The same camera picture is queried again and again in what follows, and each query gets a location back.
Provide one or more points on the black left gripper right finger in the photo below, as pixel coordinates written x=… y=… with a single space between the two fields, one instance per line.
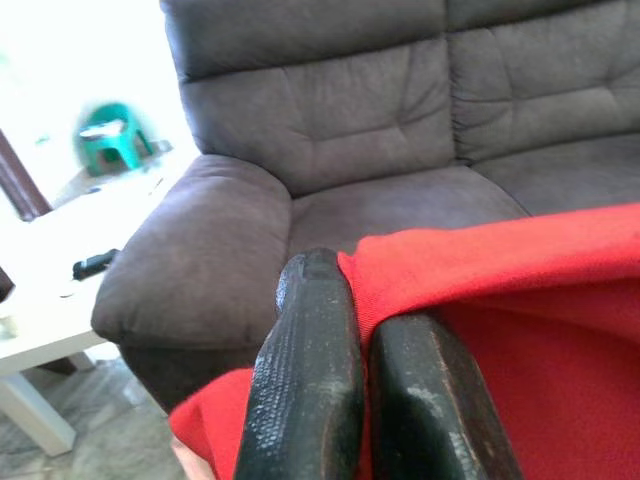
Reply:
x=420 y=400

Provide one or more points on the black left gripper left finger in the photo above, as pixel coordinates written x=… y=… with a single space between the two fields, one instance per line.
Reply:
x=310 y=380

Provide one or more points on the red fabric pillow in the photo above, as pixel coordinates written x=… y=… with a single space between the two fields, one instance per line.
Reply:
x=550 y=325

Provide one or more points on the grey fabric sofa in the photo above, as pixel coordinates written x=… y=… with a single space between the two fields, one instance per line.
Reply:
x=350 y=125

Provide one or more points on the white side table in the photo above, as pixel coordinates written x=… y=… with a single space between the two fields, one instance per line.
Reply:
x=50 y=310

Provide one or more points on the teal plastic stool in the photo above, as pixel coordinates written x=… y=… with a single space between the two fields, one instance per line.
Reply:
x=117 y=140

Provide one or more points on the brown door frame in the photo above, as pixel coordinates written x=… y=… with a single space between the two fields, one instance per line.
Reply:
x=20 y=185

